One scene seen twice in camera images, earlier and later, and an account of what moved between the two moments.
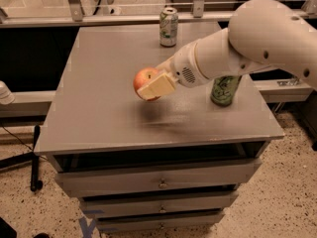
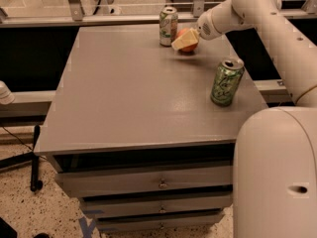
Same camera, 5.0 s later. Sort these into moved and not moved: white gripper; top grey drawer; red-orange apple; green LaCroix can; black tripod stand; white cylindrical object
Moved: white gripper; red-orange apple
Not moved: top grey drawer; black tripod stand; white cylindrical object; green LaCroix can
